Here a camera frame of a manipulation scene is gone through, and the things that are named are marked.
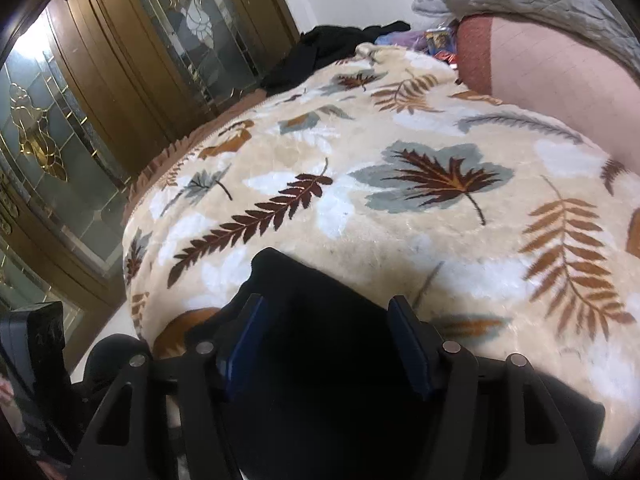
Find black pants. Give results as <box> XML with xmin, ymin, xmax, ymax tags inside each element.
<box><xmin>186</xmin><ymin>248</ymin><xmax>604</xmax><ymax>479</ymax></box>

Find left hand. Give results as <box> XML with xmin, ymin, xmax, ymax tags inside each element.
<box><xmin>0</xmin><ymin>376</ymin><xmax>65</xmax><ymax>480</ymax></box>

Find wooden glass-panel door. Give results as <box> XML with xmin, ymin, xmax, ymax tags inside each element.
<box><xmin>1</xmin><ymin>0</ymin><xmax>298</xmax><ymax>366</ymax></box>

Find leaf-patterned beige blanket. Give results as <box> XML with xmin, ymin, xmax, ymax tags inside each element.
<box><xmin>122</xmin><ymin>44</ymin><xmax>639</xmax><ymax>472</ymax></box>

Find pink pillow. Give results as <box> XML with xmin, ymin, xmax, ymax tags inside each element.
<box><xmin>457</xmin><ymin>15</ymin><xmax>639</xmax><ymax>171</ymax></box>

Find colourful fabric item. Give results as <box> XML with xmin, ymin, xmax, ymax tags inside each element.
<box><xmin>375</xmin><ymin>20</ymin><xmax>459</xmax><ymax>68</ymax></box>

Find black clothes pile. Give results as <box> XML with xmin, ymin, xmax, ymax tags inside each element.
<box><xmin>259</xmin><ymin>21</ymin><xmax>410</xmax><ymax>96</ymax></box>

